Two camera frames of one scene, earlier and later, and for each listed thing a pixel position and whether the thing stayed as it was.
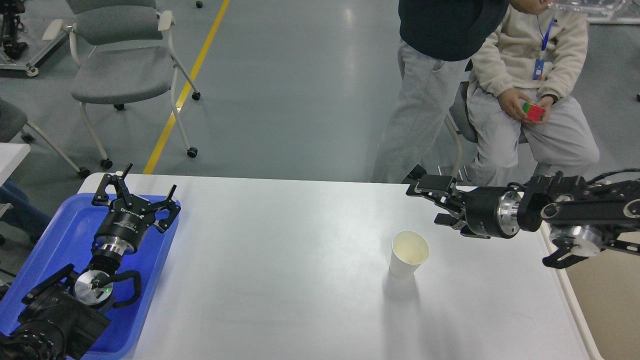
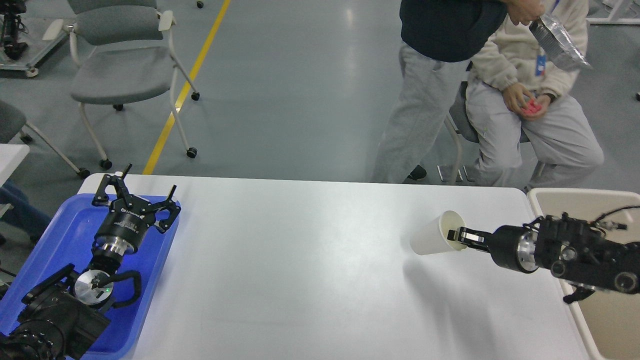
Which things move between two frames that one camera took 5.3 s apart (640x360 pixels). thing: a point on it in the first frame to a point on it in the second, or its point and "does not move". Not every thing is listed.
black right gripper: x=489 y=211 to x=512 y=247
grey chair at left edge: x=13 y=120 does not move
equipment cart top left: x=11 y=47 does not move
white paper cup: x=409 y=249 to x=430 y=235
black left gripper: x=125 y=226 does not move
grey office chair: x=123 y=51 does not move
